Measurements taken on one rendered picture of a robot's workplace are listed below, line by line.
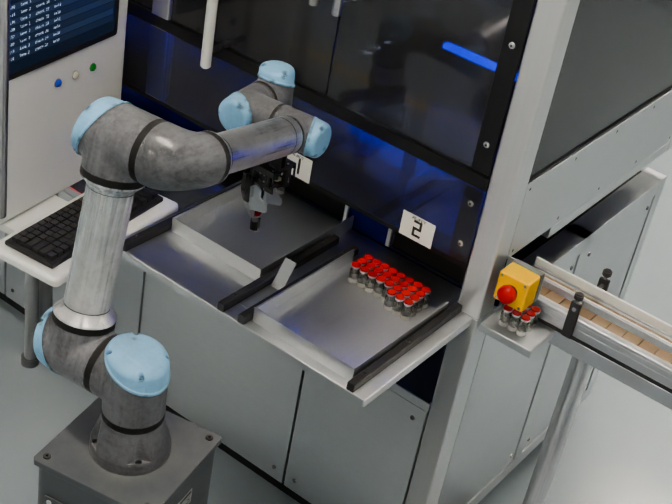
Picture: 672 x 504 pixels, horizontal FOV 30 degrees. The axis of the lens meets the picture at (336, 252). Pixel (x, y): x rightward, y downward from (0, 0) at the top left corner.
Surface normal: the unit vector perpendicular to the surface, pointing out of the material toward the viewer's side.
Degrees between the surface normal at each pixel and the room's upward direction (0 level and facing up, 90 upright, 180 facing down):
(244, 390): 90
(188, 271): 0
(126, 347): 7
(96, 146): 79
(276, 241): 0
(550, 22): 90
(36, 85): 90
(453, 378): 90
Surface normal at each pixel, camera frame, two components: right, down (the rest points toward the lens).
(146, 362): 0.26, -0.76
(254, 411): -0.60, 0.36
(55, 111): 0.85, 0.40
